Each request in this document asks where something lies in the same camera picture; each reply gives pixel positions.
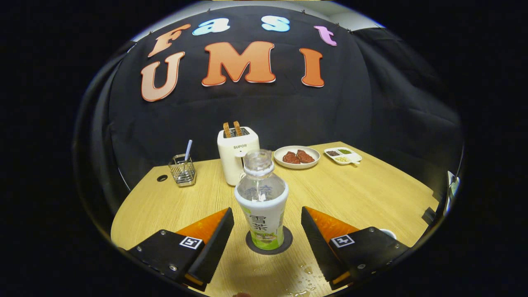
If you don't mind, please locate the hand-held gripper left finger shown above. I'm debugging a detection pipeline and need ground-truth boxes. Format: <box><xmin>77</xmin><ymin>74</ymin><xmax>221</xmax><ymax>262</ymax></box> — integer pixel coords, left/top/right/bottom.
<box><xmin>127</xmin><ymin>207</ymin><xmax>235</xmax><ymax>292</ymax></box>

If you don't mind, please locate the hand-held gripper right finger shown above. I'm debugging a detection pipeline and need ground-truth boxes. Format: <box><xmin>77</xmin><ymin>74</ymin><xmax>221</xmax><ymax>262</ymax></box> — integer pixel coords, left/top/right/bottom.
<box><xmin>301</xmin><ymin>206</ymin><xmax>410</xmax><ymax>290</ymax></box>

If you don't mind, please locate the dark brown round coaster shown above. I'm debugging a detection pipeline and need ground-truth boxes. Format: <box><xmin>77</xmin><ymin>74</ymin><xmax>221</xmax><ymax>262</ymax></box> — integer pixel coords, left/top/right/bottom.
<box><xmin>245</xmin><ymin>226</ymin><xmax>293</xmax><ymax>255</ymax></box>

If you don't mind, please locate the clear plastic juice bottle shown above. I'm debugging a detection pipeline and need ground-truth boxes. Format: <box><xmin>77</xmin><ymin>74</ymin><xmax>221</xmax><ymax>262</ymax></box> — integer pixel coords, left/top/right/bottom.
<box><xmin>234</xmin><ymin>149</ymin><xmax>289</xmax><ymax>251</ymax></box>

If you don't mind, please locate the wooden table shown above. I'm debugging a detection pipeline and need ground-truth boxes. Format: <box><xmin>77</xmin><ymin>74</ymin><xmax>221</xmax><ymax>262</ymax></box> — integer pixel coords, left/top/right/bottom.
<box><xmin>111</xmin><ymin>141</ymin><xmax>440</xmax><ymax>297</ymax></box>

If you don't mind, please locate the white round plate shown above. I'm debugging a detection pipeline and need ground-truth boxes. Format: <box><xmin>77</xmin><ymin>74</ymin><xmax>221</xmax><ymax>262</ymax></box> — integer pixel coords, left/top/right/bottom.
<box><xmin>274</xmin><ymin>145</ymin><xmax>321</xmax><ymax>170</ymax></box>

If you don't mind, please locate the white toaster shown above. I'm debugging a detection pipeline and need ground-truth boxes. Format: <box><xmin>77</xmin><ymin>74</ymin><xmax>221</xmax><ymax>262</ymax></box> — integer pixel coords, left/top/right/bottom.
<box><xmin>217</xmin><ymin>126</ymin><xmax>260</xmax><ymax>186</ymax></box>

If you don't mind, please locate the white divided dish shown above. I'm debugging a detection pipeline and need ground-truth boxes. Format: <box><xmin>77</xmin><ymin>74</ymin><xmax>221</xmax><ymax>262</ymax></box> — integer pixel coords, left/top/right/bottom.
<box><xmin>324</xmin><ymin>147</ymin><xmax>363</xmax><ymax>166</ymax></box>

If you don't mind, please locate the metal wire utensil holder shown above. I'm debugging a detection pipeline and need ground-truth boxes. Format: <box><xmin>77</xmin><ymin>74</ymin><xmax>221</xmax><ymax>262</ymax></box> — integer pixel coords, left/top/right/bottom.
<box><xmin>168</xmin><ymin>154</ymin><xmax>197</xmax><ymax>187</ymax></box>

